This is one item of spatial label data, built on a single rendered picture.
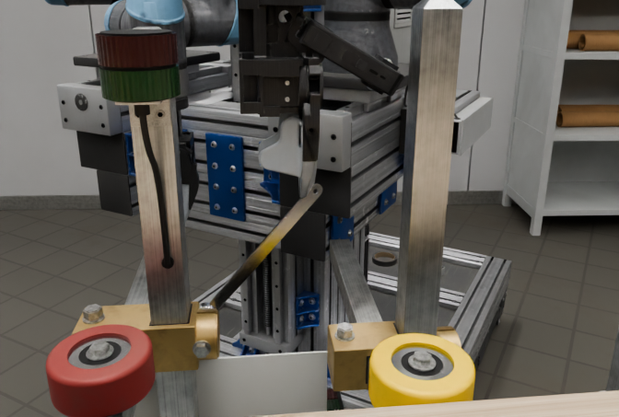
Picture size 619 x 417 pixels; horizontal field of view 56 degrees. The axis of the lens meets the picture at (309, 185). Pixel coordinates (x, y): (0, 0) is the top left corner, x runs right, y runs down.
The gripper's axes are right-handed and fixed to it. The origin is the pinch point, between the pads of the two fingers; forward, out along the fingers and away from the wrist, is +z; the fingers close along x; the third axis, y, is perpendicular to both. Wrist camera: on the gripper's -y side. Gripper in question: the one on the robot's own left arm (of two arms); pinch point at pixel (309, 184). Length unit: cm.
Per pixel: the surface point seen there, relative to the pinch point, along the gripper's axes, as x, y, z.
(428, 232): 9.4, -10.6, 1.9
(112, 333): 16.3, 18.0, 7.1
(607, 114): -207, -168, 37
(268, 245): 1.7, 4.6, 6.2
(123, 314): 7.2, 19.2, 10.7
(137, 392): 21.1, 15.3, 9.4
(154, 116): 9.9, 14.3, -9.8
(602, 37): -199, -154, 0
